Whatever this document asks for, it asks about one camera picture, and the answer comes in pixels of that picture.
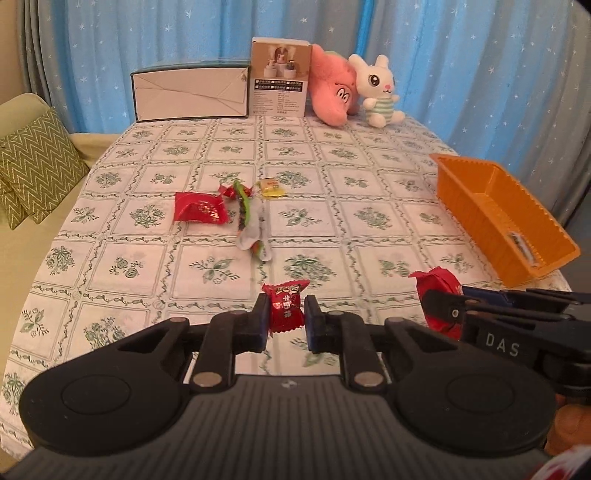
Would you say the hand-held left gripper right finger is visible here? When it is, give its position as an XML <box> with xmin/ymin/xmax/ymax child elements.
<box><xmin>304</xmin><ymin>294</ymin><xmax>462</xmax><ymax>394</ymax></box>

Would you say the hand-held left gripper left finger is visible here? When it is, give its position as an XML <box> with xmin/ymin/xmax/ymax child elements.
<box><xmin>113</xmin><ymin>292</ymin><xmax>271</xmax><ymax>394</ymax></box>

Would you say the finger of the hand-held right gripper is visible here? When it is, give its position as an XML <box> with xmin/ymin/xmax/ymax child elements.
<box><xmin>462</xmin><ymin>285</ymin><xmax>591</xmax><ymax>310</ymax></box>
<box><xmin>422</xmin><ymin>288</ymin><xmax>578</xmax><ymax>326</ymax></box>

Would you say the plain red snack packet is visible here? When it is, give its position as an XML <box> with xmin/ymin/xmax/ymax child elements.
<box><xmin>409</xmin><ymin>268</ymin><xmax>464</xmax><ymax>334</ymax></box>

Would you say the red white-print candy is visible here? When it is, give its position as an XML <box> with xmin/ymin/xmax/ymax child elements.
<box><xmin>261</xmin><ymin>281</ymin><xmax>308</xmax><ymax>334</ymax></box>

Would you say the clear packet with dark contents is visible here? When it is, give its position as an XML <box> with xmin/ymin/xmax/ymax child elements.
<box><xmin>508</xmin><ymin>231</ymin><xmax>542</xmax><ymax>269</ymax></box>

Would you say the orange plastic tray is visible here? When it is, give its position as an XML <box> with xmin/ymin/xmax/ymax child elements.
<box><xmin>429</xmin><ymin>154</ymin><xmax>581</xmax><ymax>289</ymax></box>

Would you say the long white green snack packet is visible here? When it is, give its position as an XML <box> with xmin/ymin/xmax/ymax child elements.
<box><xmin>232</xmin><ymin>180</ymin><xmax>271</xmax><ymax>263</ymax></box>

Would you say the red gold-print snack packet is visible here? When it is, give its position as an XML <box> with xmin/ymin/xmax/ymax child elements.
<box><xmin>174</xmin><ymin>191</ymin><xmax>228</xmax><ymax>226</ymax></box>

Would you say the small shiny red candy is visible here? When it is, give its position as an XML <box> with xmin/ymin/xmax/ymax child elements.
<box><xmin>218</xmin><ymin>182</ymin><xmax>256</xmax><ymax>200</ymax></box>

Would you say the person's right forearm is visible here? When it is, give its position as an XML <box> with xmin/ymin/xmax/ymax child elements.
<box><xmin>531</xmin><ymin>445</ymin><xmax>591</xmax><ymax>480</ymax></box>

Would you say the person's right hand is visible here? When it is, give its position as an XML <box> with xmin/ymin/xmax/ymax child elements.
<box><xmin>547</xmin><ymin>396</ymin><xmax>591</xmax><ymax>456</ymax></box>

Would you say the white green floral tablecloth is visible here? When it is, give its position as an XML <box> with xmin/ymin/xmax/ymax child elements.
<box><xmin>0</xmin><ymin>113</ymin><xmax>566</xmax><ymax>444</ymax></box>

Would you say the white rabbit plush toy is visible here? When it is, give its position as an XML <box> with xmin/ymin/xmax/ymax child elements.
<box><xmin>348</xmin><ymin>54</ymin><xmax>404</xmax><ymax>127</ymax></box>

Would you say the blue star-print curtain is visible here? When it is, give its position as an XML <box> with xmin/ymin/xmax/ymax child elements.
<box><xmin>18</xmin><ymin>0</ymin><xmax>591</xmax><ymax>232</ymax></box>

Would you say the tall printed carton box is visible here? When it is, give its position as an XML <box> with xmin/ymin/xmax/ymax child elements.
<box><xmin>249</xmin><ymin>37</ymin><xmax>312</xmax><ymax>117</ymax></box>

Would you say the pink plush toy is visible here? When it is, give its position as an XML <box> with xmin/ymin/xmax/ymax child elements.
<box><xmin>308</xmin><ymin>44</ymin><xmax>361</xmax><ymax>128</ymax></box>

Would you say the flat white teal-edged box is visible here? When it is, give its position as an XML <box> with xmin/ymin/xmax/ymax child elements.
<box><xmin>130</xmin><ymin>58</ymin><xmax>252</xmax><ymax>123</ymax></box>

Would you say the pale yellow sofa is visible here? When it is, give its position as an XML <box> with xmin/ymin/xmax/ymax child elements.
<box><xmin>0</xmin><ymin>92</ymin><xmax>121</xmax><ymax>453</ymax></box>

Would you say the green zigzag cushion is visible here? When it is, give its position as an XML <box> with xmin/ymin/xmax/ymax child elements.
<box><xmin>0</xmin><ymin>107</ymin><xmax>90</xmax><ymax>224</ymax></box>
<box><xmin>0</xmin><ymin>178</ymin><xmax>28</xmax><ymax>230</ymax></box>

